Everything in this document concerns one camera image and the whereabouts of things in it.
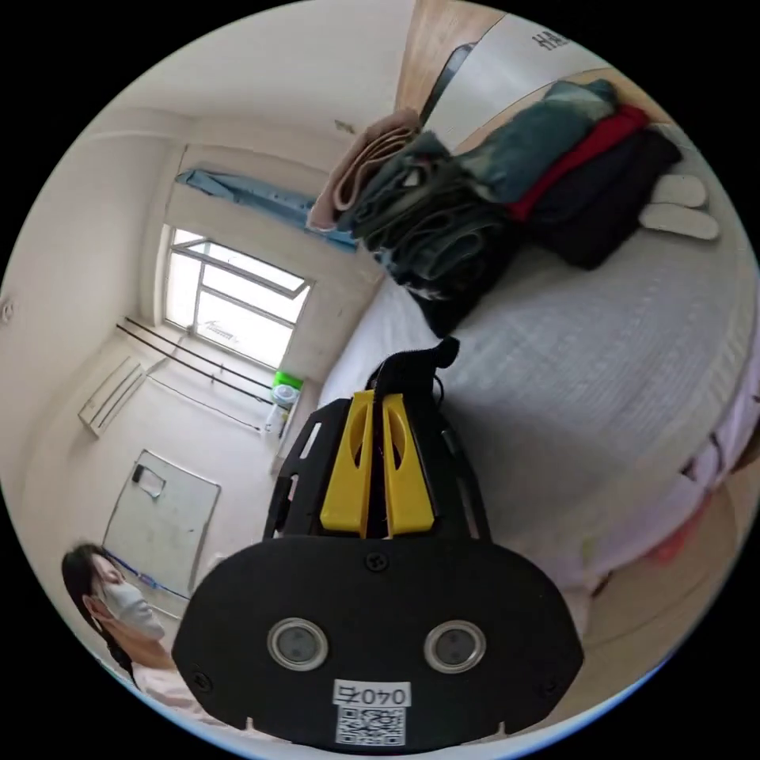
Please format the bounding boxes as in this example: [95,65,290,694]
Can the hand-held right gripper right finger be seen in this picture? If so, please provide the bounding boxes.
[382,393,436,536]

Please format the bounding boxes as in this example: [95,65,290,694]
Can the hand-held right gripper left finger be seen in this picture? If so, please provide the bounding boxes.
[320,389,376,539]

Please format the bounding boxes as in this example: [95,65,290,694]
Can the black jacket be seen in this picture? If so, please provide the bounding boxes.
[365,336,462,412]

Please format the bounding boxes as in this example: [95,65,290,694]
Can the green and white container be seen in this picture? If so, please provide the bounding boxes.
[270,370,306,418]

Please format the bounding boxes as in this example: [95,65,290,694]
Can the dark drying rod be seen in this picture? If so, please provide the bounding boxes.
[116,317,280,411]

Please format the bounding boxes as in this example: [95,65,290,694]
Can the bed with white quilt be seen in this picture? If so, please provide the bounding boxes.
[317,77,760,625]

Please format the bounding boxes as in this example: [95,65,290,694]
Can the window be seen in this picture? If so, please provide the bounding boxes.
[155,224,314,372]

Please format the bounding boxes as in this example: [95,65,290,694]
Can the white air conditioner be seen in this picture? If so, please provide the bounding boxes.
[78,355,147,439]

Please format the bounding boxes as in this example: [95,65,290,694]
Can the person's body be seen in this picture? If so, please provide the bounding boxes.
[60,541,253,727]

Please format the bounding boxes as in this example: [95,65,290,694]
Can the pile of clothes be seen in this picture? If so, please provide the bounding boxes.
[306,77,684,340]

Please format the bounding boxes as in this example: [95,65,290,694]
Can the blue curtain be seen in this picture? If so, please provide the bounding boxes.
[176,168,359,250]

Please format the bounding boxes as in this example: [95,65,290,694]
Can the wooden cupboard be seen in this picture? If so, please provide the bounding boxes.
[394,0,509,123]

